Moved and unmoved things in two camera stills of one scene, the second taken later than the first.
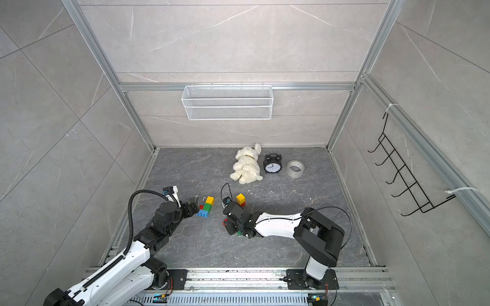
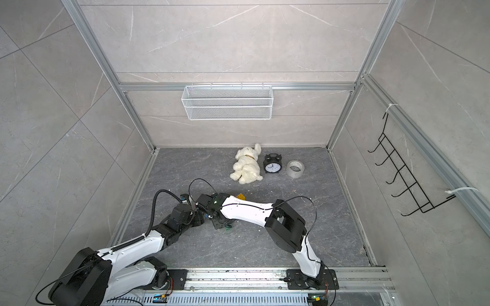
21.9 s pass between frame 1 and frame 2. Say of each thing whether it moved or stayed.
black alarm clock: stayed
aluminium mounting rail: stayed
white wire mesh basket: stayed
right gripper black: moved
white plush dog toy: stayed
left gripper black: moved
